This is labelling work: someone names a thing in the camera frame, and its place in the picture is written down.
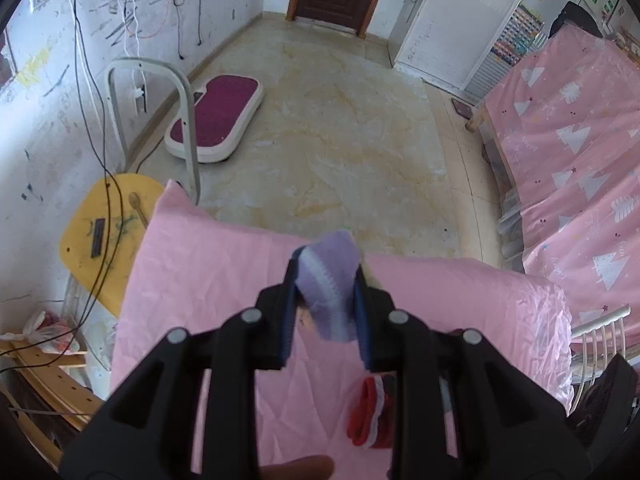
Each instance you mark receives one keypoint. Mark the black hanging coat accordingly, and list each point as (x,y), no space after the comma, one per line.
(575,20)

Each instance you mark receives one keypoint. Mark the pink printed bed sheet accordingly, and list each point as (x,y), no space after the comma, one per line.
(575,160)

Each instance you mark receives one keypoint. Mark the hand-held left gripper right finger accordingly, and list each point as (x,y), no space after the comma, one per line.
(364,325)

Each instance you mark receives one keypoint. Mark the wooden boards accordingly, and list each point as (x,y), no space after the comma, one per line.
(45,385)

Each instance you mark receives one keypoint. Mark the purple sock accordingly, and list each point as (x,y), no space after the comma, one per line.
(330,275)

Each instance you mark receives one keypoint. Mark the person's left hand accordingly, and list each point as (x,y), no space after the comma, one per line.
(295,469)

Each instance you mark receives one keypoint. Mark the white wardrobe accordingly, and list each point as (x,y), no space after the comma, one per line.
(450,25)

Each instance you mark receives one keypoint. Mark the black flat bar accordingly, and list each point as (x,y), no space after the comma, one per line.
(97,238)

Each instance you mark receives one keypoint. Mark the pink blanket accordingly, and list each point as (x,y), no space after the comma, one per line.
(200,270)

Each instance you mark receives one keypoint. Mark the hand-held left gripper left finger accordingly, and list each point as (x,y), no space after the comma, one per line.
(289,305)

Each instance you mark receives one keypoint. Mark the white vibration plate machine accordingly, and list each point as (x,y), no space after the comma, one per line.
(215,115)

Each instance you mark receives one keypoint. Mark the red knit sock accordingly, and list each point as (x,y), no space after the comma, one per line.
(370,417)

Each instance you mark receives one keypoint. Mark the colourful wall poster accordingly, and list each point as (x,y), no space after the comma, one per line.
(517,35)

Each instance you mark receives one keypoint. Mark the white plastic bag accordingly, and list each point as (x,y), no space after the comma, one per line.
(47,332)

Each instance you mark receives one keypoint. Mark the yellow chair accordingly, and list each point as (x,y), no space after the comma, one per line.
(125,255)

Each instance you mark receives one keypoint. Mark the small dark floor mat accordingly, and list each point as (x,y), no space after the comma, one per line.
(462,108)

